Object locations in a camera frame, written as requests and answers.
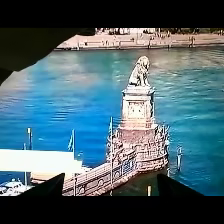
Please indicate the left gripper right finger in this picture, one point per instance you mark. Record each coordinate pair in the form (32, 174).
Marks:
(171, 187)

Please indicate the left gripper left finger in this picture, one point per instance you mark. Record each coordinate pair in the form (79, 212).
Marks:
(50, 187)

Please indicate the dark brown T-shirt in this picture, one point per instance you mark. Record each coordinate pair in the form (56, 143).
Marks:
(30, 45)

